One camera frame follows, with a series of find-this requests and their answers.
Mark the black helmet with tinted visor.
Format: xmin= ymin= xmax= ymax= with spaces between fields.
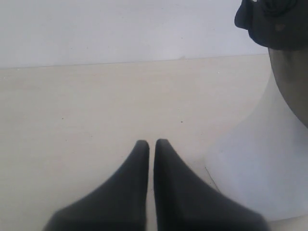
xmin=234 ymin=0 xmax=308 ymax=51

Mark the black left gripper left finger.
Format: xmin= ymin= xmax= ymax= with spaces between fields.
xmin=44 ymin=140 xmax=149 ymax=231

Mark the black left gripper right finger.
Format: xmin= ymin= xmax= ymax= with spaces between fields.
xmin=154 ymin=139 xmax=269 ymax=231

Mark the white mannequin head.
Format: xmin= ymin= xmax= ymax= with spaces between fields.
xmin=205 ymin=48 xmax=308 ymax=221

